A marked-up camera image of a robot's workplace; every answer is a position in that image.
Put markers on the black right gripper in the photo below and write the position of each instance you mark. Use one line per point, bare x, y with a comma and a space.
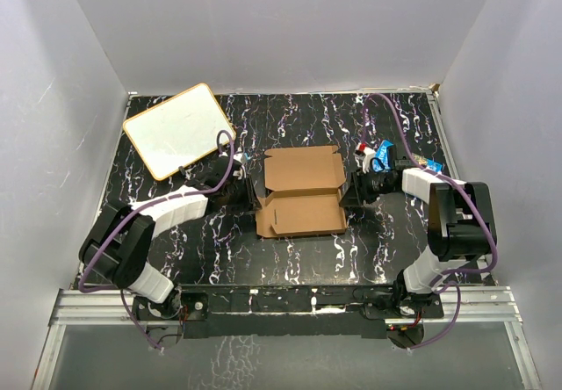
352, 197

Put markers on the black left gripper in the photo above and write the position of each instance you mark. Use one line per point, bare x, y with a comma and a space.
250, 202

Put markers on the brown cardboard paper box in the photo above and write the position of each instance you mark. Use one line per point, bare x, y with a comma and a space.
304, 188

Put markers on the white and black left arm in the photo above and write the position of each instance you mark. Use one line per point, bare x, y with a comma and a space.
117, 246

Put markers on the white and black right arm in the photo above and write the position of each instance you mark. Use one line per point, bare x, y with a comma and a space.
460, 228

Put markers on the blue treehouse book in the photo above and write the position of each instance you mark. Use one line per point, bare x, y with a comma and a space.
382, 158

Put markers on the white board with wooden frame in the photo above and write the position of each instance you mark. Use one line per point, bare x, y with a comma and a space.
179, 131

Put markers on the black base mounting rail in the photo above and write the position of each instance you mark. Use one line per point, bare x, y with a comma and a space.
369, 311

